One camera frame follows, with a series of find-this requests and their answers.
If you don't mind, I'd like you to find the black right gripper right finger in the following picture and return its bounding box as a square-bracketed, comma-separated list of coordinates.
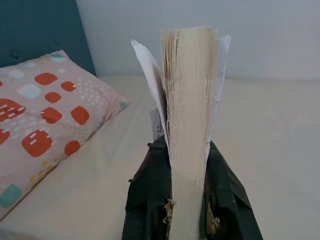
[199, 141, 265, 240]

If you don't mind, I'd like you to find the pink patterned pillow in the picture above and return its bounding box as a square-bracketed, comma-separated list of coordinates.
[0, 49, 131, 217]

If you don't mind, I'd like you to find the white blue paperback book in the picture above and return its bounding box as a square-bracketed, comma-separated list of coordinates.
[130, 24, 233, 240]

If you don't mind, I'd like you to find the beige mattress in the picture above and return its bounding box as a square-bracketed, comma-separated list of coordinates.
[0, 73, 320, 240]

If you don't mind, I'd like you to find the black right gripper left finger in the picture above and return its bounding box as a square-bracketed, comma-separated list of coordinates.
[121, 139, 176, 240]

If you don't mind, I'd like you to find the teal upholstered headboard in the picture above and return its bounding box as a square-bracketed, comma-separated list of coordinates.
[0, 0, 97, 77]

